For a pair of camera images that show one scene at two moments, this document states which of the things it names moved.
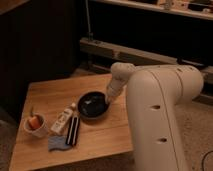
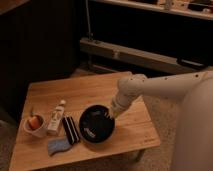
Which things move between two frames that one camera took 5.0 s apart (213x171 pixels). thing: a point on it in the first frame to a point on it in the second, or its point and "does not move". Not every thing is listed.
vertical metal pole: [88, 21] does not move
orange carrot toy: [34, 121] does not move
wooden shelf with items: [200, 9] does not move
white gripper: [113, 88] to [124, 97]
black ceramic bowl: [93, 105] to [97, 124]
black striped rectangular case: [73, 130] does not move
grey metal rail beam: [117, 53] does not move
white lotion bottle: [62, 119] to [55, 118]
